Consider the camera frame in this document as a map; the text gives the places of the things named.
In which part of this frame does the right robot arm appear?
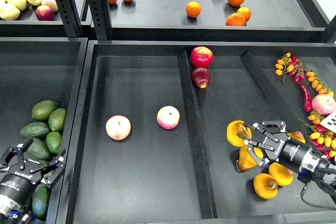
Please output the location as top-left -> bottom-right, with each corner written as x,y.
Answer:
237,121 -> 335,201

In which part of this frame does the black centre tray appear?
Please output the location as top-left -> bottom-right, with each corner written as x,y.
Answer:
72,41 -> 335,223

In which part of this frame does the cherry tomato vine lower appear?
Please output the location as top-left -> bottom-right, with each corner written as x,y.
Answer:
305,71 -> 335,160

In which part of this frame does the dark red apple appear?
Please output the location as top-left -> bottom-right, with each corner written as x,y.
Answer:
191,67 -> 211,89

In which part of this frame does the pink apple far right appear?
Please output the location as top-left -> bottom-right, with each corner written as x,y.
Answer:
312,94 -> 335,115

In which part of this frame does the avocado lower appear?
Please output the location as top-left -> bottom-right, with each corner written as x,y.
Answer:
43,167 -> 56,178

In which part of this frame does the orange shelf centre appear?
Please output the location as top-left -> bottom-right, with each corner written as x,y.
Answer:
185,2 -> 201,18

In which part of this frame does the pink apple left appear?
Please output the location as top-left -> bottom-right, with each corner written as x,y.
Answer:
106,115 -> 131,141

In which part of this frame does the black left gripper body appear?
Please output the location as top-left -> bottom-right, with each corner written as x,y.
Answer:
1,159 -> 65,208

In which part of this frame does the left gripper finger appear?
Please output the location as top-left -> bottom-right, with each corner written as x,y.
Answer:
51,148 -> 66,168
1,138 -> 33,169

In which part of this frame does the avocado bottom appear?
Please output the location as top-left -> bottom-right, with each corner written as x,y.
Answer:
32,185 -> 51,221

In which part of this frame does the cherry tomato vine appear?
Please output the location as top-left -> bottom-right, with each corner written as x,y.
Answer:
305,71 -> 335,160
275,52 -> 306,82

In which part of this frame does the black upper shelf board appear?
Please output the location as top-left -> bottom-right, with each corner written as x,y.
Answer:
109,0 -> 334,43

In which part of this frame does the avocado middle left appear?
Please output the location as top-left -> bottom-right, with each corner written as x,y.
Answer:
20,122 -> 51,138

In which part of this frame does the yellow pear shelf front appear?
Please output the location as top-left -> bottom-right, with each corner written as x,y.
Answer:
0,3 -> 20,20

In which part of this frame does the checkered marker card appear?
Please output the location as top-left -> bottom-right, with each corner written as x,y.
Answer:
320,111 -> 336,133

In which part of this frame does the cherry tomato vine upper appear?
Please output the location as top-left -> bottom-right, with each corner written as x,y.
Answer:
275,52 -> 306,82

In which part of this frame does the black shelf upright left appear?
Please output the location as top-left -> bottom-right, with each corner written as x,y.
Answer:
56,0 -> 83,38

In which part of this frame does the yellow pear bottom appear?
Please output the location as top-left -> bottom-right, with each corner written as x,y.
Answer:
253,173 -> 278,200

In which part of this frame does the black tray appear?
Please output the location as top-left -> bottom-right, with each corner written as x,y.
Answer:
1,37 -> 88,223
72,41 -> 335,223

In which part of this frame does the pink apple centre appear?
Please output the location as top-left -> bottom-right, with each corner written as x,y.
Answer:
156,105 -> 180,130

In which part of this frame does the orange shelf right small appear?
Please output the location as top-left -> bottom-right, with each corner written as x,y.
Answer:
237,7 -> 251,22

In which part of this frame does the orange shelf front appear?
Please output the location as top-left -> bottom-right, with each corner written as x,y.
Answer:
225,13 -> 246,26

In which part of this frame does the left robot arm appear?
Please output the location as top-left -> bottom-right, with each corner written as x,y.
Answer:
1,137 -> 66,223

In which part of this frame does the bright red apple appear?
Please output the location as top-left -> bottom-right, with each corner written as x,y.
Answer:
191,46 -> 213,68

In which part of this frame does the pink apple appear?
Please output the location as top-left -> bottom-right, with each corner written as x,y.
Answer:
106,115 -> 131,141
156,105 -> 180,130
312,94 -> 335,115

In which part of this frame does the red chili pepper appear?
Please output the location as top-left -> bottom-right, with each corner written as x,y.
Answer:
297,82 -> 312,112

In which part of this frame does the yellow apple shelf left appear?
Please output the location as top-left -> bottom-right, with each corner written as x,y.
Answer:
6,0 -> 27,11

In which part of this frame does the avocado centre dark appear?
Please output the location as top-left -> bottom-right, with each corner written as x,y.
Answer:
26,137 -> 51,161

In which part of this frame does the red apple on shelf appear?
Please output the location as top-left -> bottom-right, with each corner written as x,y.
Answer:
35,5 -> 55,21

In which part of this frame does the peach on shelf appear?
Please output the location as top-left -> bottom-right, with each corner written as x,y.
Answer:
41,0 -> 58,13

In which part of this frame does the black left tray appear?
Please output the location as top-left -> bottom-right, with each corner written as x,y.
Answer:
1,37 -> 88,223

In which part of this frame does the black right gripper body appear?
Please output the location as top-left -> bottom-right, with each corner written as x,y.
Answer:
252,121 -> 315,174

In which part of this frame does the avocado middle right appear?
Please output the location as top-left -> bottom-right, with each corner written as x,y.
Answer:
45,131 -> 62,155

